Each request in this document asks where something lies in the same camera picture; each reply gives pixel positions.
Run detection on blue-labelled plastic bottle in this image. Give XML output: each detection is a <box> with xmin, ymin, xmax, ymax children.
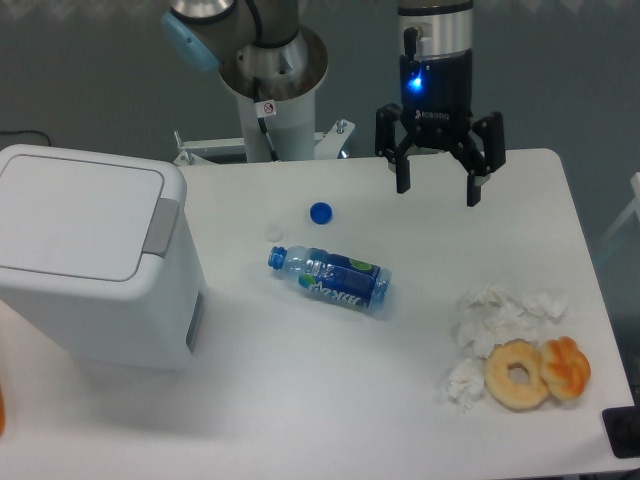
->
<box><xmin>268</xmin><ymin>246</ymin><xmax>392</xmax><ymax>310</ymax></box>

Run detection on white frame at right edge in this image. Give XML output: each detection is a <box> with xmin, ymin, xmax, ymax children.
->
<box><xmin>593</xmin><ymin>172</ymin><xmax>639</xmax><ymax>267</ymax></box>

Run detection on large crumpled white tissue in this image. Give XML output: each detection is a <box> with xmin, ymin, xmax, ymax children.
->
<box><xmin>453</xmin><ymin>283</ymin><xmax>568</xmax><ymax>359</ymax></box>

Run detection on white bottle cap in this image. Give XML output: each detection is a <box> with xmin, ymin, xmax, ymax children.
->
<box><xmin>264</xmin><ymin>225</ymin><xmax>284</xmax><ymax>243</ymax></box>

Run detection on blue bottle cap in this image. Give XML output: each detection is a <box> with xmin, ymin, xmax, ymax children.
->
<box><xmin>309</xmin><ymin>202</ymin><xmax>333</xmax><ymax>225</ymax></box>

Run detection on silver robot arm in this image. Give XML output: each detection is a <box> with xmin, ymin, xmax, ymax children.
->
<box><xmin>162</xmin><ymin>1</ymin><xmax>506</xmax><ymax>205</ymax></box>

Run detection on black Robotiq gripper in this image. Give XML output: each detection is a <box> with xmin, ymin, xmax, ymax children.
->
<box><xmin>375</xmin><ymin>26</ymin><xmax>506</xmax><ymax>207</ymax></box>

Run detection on small crumpled white tissue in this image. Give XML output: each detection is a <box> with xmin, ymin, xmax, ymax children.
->
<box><xmin>446</xmin><ymin>358</ymin><xmax>485</xmax><ymax>412</ymax></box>

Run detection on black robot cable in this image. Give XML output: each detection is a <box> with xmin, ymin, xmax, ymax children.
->
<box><xmin>251</xmin><ymin>77</ymin><xmax>279</xmax><ymax>162</ymax></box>

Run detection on plain ring donut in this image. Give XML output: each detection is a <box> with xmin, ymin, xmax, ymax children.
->
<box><xmin>483</xmin><ymin>341</ymin><xmax>549</xmax><ymax>411</ymax></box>

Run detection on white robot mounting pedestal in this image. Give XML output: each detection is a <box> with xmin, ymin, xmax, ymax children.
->
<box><xmin>174</xmin><ymin>92</ymin><xmax>356</xmax><ymax>166</ymax></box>

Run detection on orange twisted bread roll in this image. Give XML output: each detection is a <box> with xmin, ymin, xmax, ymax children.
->
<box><xmin>539</xmin><ymin>336</ymin><xmax>591</xmax><ymax>401</ymax></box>

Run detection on black device at table corner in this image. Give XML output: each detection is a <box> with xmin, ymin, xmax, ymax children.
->
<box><xmin>602</xmin><ymin>406</ymin><xmax>639</xmax><ymax>459</ymax></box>

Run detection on white push-lid trash can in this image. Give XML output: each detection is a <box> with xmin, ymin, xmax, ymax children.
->
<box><xmin>1</xmin><ymin>145</ymin><xmax>206</xmax><ymax>370</ymax></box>

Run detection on orange object at left edge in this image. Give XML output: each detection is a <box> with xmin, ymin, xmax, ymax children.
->
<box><xmin>0</xmin><ymin>383</ymin><xmax>7</xmax><ymax>438</ymax></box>

